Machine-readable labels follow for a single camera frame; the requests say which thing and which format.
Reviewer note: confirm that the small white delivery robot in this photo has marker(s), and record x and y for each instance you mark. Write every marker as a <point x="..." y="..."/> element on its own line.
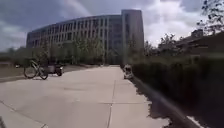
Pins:
<point x="128" y="71"/>

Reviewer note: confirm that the curved grey multistorey building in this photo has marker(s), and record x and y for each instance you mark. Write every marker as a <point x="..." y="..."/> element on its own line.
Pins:
<point x="100" y="33"/>

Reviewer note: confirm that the pale concrete slab pavement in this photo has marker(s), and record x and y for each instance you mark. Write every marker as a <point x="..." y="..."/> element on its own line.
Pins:
<point x="83" y="96"/>

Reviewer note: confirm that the row of young trees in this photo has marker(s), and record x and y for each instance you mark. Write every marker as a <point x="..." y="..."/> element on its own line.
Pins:
<point x="66" y="51"/>

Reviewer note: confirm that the dark small vehicle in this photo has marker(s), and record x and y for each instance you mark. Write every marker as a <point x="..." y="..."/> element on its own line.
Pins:
<point x="55" y="69"/>

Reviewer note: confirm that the grey kerb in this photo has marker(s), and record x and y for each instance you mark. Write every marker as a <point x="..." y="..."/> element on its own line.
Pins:
<point x="160" y="98"/>

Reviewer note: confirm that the dark green hedge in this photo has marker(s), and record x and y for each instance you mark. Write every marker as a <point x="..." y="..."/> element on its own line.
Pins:
<point x="180" y="80"/>

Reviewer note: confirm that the bicycle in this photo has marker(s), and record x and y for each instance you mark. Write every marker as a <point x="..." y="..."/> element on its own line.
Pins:
<point x="35" y="70"/>

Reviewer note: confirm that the dark low building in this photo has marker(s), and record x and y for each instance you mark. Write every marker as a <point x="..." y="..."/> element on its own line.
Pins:
<point x="200" y="43"/>

